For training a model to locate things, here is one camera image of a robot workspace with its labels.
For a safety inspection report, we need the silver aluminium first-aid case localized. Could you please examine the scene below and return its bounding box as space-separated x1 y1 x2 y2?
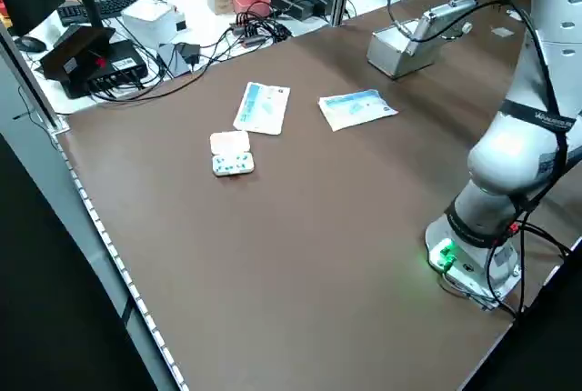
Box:
366 0 479 81

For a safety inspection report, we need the open white pill box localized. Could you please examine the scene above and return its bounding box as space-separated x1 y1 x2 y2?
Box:
209 130 256 179

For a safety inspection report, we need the long white teal-striped packet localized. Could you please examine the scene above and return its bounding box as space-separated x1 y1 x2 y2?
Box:
232 81 292 136

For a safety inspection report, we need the blue white mask packet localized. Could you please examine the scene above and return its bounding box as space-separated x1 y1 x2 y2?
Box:
317 88 400 133

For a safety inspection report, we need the black base cable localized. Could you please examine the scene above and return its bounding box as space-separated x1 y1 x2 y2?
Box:
484 222 574 317

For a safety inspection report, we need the aluminium frame rail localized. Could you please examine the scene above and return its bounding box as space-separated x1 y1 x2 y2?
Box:
0 22 70 134

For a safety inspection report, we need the grey box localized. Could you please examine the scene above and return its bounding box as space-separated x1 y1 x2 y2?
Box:
156 43 191 78

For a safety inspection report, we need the white cube device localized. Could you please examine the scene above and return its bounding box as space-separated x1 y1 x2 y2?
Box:
121 0 188 49

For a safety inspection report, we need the black computer mouse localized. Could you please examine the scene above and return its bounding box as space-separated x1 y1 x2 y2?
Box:
13 35 48 54

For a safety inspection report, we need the black power adapter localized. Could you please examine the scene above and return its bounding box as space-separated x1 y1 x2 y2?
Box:
175 42 202 67

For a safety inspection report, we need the usb hub with cables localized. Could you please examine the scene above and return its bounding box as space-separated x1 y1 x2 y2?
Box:
228 17 274 50

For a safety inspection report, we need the pink box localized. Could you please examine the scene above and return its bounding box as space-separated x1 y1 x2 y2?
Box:
231 0 273 18

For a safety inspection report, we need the dark tilted flat box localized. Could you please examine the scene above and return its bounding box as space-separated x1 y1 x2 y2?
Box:
39 25 117 83

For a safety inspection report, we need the black network switch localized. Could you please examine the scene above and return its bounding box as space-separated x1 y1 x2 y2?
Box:
61 39 149 100

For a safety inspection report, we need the black keyboard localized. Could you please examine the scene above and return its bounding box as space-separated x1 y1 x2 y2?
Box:
56 0 167 27

